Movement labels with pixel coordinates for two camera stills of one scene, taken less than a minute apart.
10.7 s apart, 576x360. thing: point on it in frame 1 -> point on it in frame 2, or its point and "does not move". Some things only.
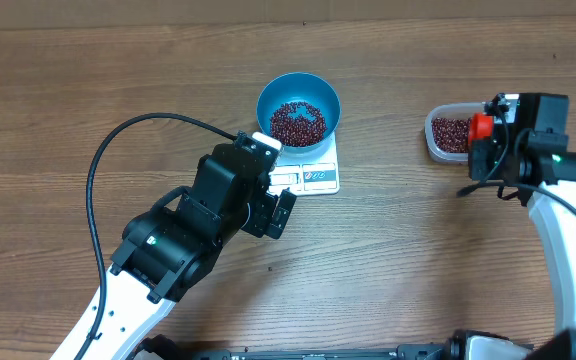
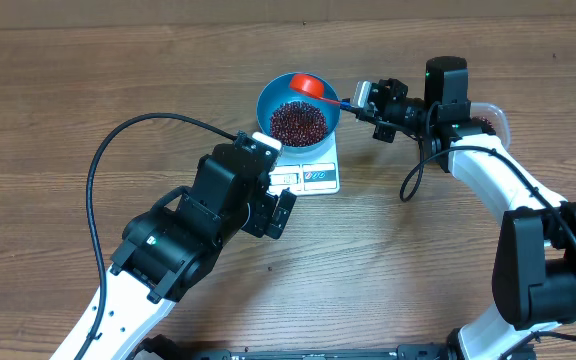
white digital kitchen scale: x=312 y=171 does not move
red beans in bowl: x=297 y=130 does not move
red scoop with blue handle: x=481 y=125 -> x=310 y=85
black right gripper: x=481 y=156 -> x=379 y=111
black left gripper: x=265 y=206 does not move
